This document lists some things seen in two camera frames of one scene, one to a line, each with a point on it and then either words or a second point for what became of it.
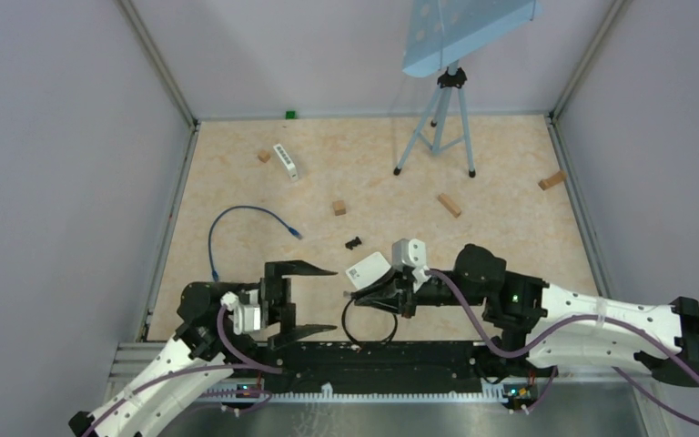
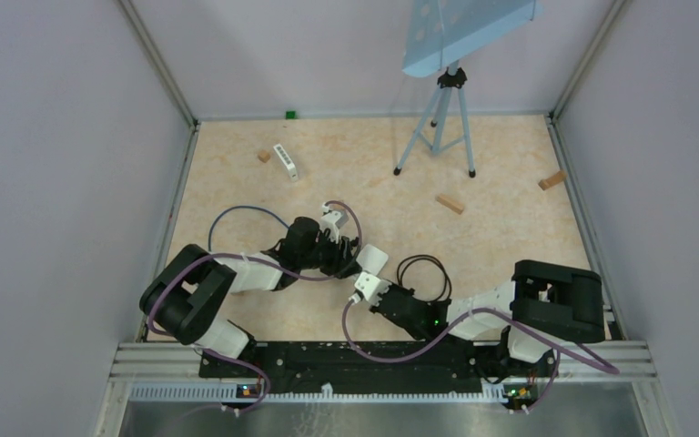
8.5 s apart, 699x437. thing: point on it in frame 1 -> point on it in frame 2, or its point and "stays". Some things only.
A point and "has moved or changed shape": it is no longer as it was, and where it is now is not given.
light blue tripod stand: [438, 34] stays
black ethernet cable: [343, 320] has moved or changed shape
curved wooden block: [545, 183] stays
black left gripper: [276, 299] -> [343, 264]
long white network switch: [292, 170] stays
